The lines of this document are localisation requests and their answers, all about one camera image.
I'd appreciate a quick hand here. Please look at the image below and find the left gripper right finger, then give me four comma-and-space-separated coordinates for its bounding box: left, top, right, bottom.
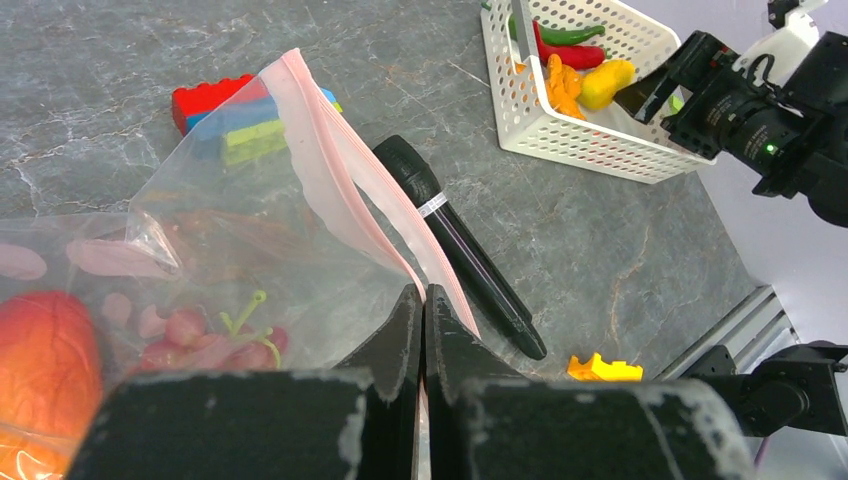
423, 284, 755, 479

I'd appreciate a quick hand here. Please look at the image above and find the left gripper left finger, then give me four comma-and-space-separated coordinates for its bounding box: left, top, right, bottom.
69, 285, 423, 479

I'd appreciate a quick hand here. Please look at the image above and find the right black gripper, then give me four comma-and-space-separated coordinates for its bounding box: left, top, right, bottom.
613, 30, 805, 176

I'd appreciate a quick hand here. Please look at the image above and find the red grape bunch toy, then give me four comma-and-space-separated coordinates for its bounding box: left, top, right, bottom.
133, 290, 289, 372

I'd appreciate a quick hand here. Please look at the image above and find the clear polka dot zip bag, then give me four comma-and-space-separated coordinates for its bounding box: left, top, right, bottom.
1, 49, 479, 479

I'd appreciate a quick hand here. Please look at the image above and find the orange red mango toy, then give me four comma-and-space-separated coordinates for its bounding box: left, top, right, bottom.
1, 291, 103, 479

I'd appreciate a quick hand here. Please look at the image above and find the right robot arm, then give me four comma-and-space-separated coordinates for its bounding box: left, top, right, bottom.
614, 31, 847, 437

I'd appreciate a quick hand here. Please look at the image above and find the green cube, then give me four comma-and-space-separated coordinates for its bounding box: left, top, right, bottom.
668, 95, 684, 115

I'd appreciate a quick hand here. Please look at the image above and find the yellow corn toy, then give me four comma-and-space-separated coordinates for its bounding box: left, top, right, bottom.
578, 59, 636, 110

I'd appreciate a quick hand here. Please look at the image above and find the red chili pepper toy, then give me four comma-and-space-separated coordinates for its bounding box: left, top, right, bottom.
533, 23, 607, 70

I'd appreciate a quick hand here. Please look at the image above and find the orange yellow fruit toy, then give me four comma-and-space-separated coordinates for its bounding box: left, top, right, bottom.
544, 54, 587, 121

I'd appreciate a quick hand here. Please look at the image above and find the black microphone on table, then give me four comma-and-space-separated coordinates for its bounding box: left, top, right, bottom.
372, 135, 548, 360

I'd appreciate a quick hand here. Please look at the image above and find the green chili pepper toy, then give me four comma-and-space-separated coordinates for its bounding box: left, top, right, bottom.
483, 3, 607, 48

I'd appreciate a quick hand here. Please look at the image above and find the white perforated basket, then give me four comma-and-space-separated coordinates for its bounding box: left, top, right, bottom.
480, 1, 710, 184

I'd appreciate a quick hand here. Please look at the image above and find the orange cheese wedge toy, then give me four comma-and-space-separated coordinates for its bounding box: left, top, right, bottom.
566, 352, 644, 382

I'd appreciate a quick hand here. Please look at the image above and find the multicolour brick stack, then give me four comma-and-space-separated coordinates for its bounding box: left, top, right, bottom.
170, 74, 344, 168

